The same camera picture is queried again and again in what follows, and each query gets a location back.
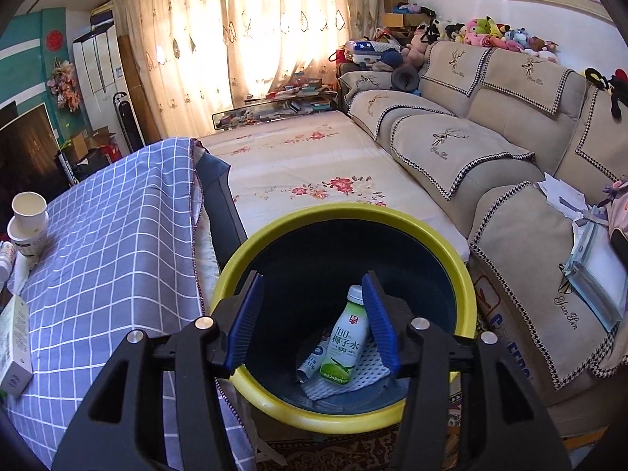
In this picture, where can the white papers on sofa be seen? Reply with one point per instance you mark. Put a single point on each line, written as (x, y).
(563, 197)

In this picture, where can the small white bottle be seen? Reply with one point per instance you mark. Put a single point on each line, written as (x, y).
(7, 260)

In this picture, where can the glass coffee table with clutter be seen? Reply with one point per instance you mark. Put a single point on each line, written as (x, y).
(285, 105)

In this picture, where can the white paper cup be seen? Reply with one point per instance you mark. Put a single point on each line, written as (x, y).
(29, 243)
(30, 211)

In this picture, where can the black red plush toy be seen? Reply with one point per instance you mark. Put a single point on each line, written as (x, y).
(616, 87)

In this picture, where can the blue checked tablecloth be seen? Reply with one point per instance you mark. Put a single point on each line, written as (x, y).
(139, 245)

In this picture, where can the white patterned tissue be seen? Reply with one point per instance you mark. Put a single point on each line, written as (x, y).
(368, 370)

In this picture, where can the small white blue tube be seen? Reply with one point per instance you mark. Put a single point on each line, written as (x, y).
(313, 362)

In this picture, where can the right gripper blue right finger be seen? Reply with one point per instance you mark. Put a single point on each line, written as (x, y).
(504, 424)

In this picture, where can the clear document folder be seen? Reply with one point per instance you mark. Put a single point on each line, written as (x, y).
(594, 270)

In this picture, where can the artificial flower bouquet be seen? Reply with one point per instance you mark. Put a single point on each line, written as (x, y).
(63, 86)

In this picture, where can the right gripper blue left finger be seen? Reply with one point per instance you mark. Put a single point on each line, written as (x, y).
(120, 425)

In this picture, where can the pink milk carton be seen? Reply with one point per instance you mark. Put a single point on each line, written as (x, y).
(16, 369)

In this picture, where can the cardboard boxes stack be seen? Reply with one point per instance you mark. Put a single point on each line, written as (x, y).
(401, 18)

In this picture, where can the black tower fan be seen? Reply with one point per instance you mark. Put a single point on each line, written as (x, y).
(127, 121)

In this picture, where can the beige sofa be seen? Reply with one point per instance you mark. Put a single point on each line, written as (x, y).
(478, 128)

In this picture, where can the coconut water bottle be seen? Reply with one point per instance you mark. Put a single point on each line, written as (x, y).
(347, 340)

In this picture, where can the cream curtains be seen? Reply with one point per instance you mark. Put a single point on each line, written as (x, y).
(200, 57)

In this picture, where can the pink school backpack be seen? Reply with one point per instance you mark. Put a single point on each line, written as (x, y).
(616, 207)

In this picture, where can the black television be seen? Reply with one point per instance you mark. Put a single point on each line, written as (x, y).
(28, 156)

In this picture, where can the plush toy pile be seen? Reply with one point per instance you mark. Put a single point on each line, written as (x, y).
(480, 32)

